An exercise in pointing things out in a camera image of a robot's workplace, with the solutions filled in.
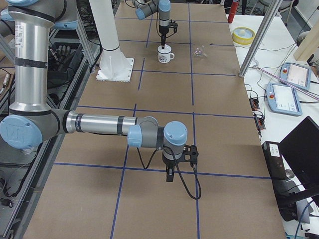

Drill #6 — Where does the orange connector board near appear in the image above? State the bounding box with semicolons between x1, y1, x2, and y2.
254;115;266;130

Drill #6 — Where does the orange connector board far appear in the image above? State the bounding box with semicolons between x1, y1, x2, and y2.
249;97;260;111

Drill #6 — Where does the far teach pendant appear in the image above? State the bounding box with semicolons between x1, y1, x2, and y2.
280;63;311;91

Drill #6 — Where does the white enamel mug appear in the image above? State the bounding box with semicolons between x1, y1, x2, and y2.
158;44;175;63

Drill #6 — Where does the black computer box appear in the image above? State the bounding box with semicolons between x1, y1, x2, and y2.
262;141;310;223

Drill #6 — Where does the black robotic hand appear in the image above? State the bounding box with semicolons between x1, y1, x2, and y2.
49;45;74;66

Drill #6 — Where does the near teach pendant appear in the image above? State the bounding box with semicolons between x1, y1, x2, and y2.
266;83;303;116

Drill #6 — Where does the aluminium frame post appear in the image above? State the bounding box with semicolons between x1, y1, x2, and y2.
239;0;282;78

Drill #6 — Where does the near black camera cable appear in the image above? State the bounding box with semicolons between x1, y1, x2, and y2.
137;146;202;200

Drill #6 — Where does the teach pendant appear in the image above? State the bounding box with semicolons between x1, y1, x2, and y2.
280;63;311;91
266;83;303;116

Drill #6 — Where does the orange connector board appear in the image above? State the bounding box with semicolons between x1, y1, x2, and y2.
249;97;260;111
254;115;266;130

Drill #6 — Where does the wooden beam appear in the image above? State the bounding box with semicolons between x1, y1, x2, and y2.
293;0;319;62

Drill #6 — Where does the clear plastic funnel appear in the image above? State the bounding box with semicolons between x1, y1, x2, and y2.
193;45;208;58

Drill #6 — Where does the brown paper table cover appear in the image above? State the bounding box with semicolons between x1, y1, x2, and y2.
24;3;285;239

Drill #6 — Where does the red bottle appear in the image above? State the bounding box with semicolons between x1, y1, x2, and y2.
227;0;240;23

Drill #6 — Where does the yellow tape roll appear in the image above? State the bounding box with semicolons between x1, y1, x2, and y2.
232;27;256;45

